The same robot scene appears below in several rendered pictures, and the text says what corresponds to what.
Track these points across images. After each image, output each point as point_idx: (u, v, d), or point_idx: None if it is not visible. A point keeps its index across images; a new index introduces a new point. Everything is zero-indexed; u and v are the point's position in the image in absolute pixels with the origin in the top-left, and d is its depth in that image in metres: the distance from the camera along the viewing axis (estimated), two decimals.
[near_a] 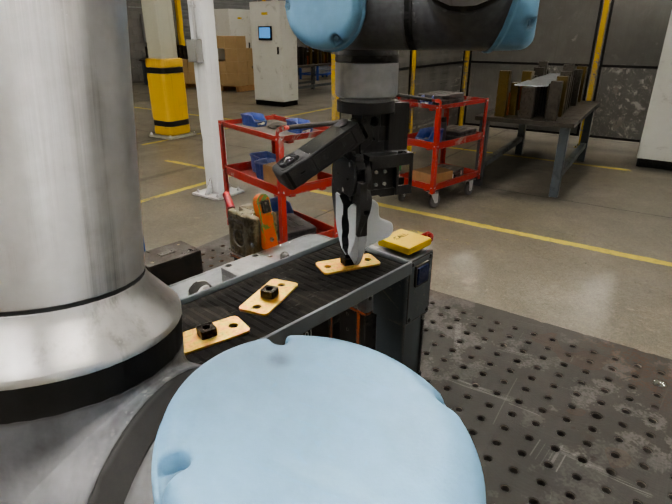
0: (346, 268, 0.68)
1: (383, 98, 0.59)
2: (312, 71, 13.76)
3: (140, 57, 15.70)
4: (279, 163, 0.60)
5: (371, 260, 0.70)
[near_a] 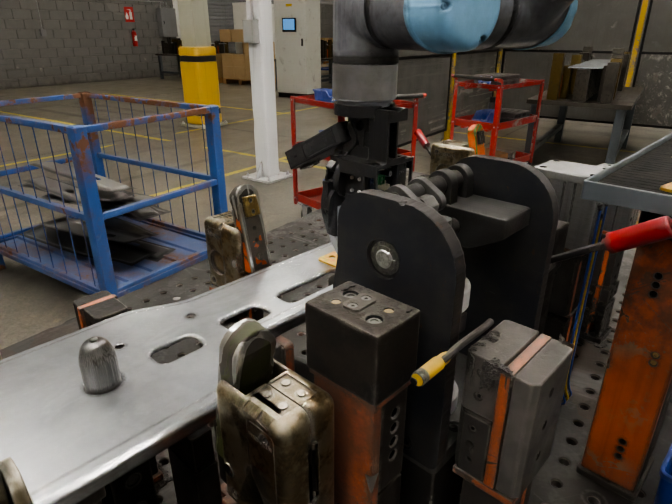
0: (335, 264, 0.69)
1: (346, 100, 0.57)
2: (330, 65, 13.73)
3: (155, 52, 15.67)
4: None
5: None
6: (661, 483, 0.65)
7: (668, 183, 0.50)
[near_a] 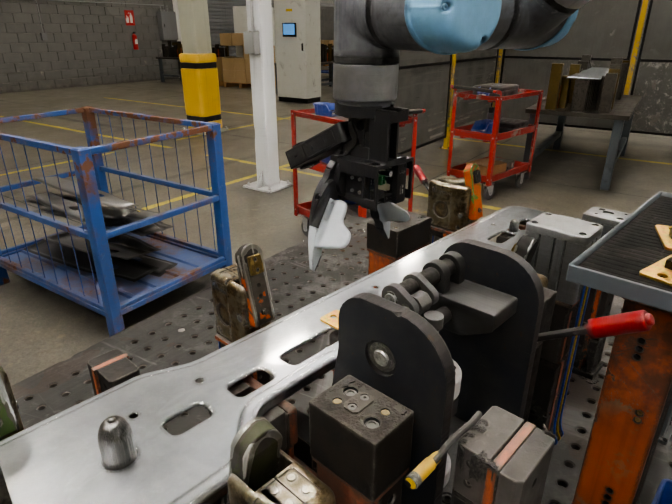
0: (336, 325, 0.73)
1: (346, 101, 0.57)
2: (330, 68, 13.76)
3: (156, 55, 15.70)
4: None
5: None
6: None
7: (647, 267, 0.53)
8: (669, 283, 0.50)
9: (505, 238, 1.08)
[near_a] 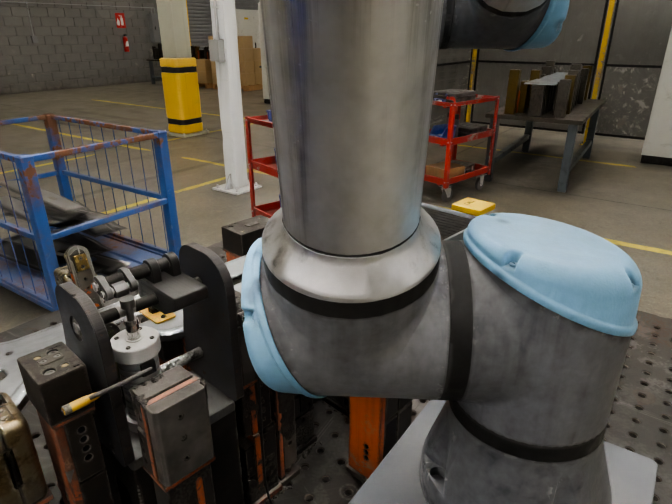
0: (143, 312, 0.89)
1: None
2: None
3: (147, 57, 15.87)
4: None
5: (161, 318, 0.88)
6: None
7: None
8: None
9: None
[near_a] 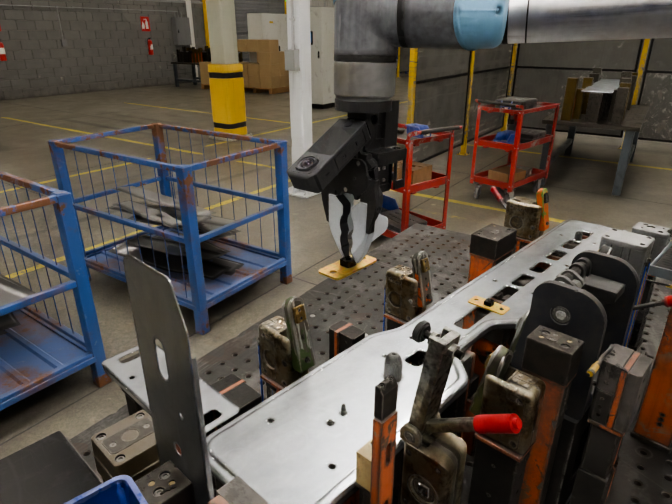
0: (481, 305, 1.10)
1: (389, 96, 0.61)
2: None
3: (170, 60, 16.07)
4: (298, 167, 0.58)
5: (501, 310, 1.08)
6: None
7: (327, 265, 0.69)
8: (333, 277, 0.66)
9: (572, 245, 1.45)
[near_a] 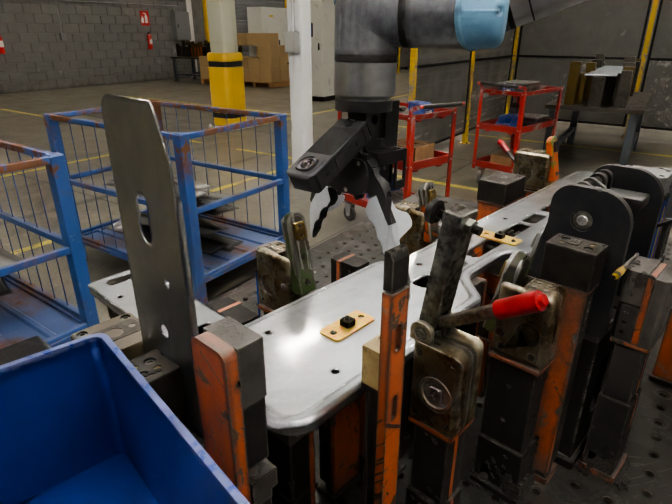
0: (492, 238, 1.04)
1: (390, 96, 0.61)
2: None
3: (169, 54, 16.01)
4: (298, 167, 0.58)
5: (513, 242, 1.02)
6: None
7: (328, 325, 0.73)
8: (333, 339, 0.70)
9: None
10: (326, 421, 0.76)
